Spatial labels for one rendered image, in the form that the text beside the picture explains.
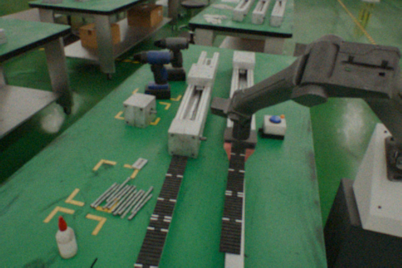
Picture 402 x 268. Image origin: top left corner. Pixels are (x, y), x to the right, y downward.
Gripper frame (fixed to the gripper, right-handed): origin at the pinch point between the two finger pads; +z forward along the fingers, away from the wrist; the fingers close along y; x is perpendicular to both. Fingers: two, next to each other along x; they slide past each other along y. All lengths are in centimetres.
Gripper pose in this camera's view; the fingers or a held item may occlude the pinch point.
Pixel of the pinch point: (237, 158)
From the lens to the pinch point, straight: 104.7
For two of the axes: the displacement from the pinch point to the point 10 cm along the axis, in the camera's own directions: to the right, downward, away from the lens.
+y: -9.9, -1.1, 0.9
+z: -0.5, 8.6, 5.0
